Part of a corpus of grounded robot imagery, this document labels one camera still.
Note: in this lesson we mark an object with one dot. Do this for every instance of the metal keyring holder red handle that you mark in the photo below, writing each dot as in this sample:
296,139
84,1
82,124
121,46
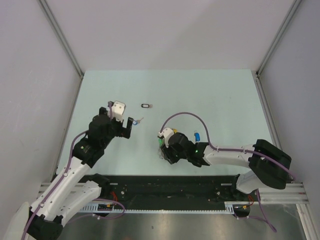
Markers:
161,152

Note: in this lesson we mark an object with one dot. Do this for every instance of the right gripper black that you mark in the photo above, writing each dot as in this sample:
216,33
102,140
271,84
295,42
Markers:
168,155

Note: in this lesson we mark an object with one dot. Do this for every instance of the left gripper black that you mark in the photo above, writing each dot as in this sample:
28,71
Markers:
122,131

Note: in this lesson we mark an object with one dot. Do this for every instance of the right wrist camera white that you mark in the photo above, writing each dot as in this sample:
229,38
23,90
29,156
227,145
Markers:
165,135

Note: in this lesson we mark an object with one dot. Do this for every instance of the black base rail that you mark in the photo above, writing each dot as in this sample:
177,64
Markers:
177,193

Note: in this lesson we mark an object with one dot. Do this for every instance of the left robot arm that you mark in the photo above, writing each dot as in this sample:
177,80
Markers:
50,213

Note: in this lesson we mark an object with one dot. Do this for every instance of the blue tag key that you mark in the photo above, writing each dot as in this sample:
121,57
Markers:
137,121
197,136

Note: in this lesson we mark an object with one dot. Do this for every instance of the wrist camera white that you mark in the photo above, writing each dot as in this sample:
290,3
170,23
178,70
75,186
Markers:
165,135
116,110

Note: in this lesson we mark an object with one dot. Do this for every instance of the green key tag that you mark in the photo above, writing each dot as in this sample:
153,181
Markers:
160,142

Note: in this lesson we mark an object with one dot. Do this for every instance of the black key tag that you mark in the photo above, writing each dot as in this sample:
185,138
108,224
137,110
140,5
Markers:
146,106

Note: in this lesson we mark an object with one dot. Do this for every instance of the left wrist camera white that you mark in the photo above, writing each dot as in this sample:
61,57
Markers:
116,110

